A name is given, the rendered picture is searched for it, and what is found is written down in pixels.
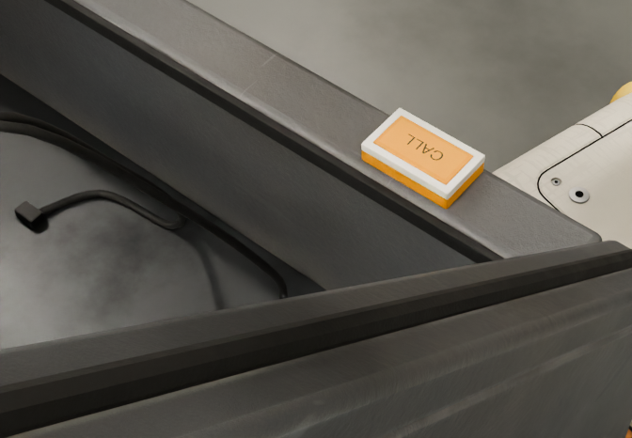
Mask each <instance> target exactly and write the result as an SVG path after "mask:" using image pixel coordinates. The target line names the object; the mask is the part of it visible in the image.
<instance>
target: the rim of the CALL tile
mask: <svg viewBox="0 0 632 438"><path fill-rule="evenodd" d="M400 116H403V117H406V118H408V119H409V120H411V121H413V122H415V123H416V124H418V125H419V126H421V127H423V128H424V129H426V130H428V131H430V132H431V133H434V134H436V135H438V136H439V137H441V138H443V139H445V140H446V141H448V142H450V143H452V144H453V145H454V146H456V147H458V148H460V149H462V150H464V151H466V152H468V153H469V154H471V155H473V156H474V157H473V158H472V159H471V160H470V161H469V162H468V163H467V164H466V165H465V166H464V168H463V169H462V170H461V171H460V172H459V173H458V174H457V175H456V176H455V177H454V178H453V179H452V180H451V181H450V182H449V183H448V184H447V185H445V184H443V183H441V182H440V181H438V180H436V179H434V178H432V177H430V176H429V175H427V174H425V173H424V172H422V171H420V170H418V169H417V168H415V167H414V166H412V165H411V164H408V163H407V162H405V161H403V160H402V159H400V158H398V157H396V156H395V155H393V154H391V153H390V152H388V151H386V150H384V149H382V148H380V147H379V146H377V145H375V144H373V141H374V140H375V139H376V138H378V137H379V136H380V135H381V134H382V133H383V132H384V131H385V130H386V129H387V128H388V127H389V126H390V125H391V124H392V123H393V122H394V121H395V120H396V119H397V118H399V117H400ZM361 149H362V150H363V151H365V152H367V153H368V154H370V155H371V156H373V157H374V158H376V159H378V160H379V161H381V162H383V163H384V164H387V165H389V166H390V167H392V168H394V169H395V170H397V171H399V172H400V173H402V174H404V175H405V176H406V177H408V178H410V179H411V180H414V181H415V182H417V183H419V184H421V185H422V186H424V187H426V188H427V189H429V190H431V191H432V192H434V193H436V194H437V195H439V196H442V197H443V198H445V199H447V200H448V199H449V198H450V197H451V196H452V195H453V194H454V193H455V192H456V191H457V190H458V189H459V188H460V187H461V186H462V185H463V183H464V182H465V181H466V180H467V179H468V178H469V177H470V176H471V175H472V174H473V173H474V172H475V171H476V170H477V169H478V168H479V167H480V166H481V165H482V164H483V163H484V160H485V155H483V154H482V153H480V152H478V151H477V150H475V149H473V148H471V147H469V146H468V145H466V144H464V143H462V142H460V141H459V140H457V139H455V138H453V137H452V136H450V135H448V134H446V133H444V132H442V131H440V130H438V129H437V128H436V127H434V126H432V125H430V124H429V123H427V122H425V121H423V120H421V119H420V118H418V117H415V116H413V115H412V114H410V113H408V112H406V111H405V110H403V109H402V108H399V109H398V110H397V111H396V112H394V113H393V114H392V115H391V116H390V117H389V118H388V119H387V120H386V121H385V122H384V123H383V124H382V125H381V126H380V127H379V128H378V129H376V130H375V131H374V132H373V133H372V134H371V135H370V136H369V137H368V138H367V139H366V140H365V141H364V142H363V143H362V144H361Z"/></svg>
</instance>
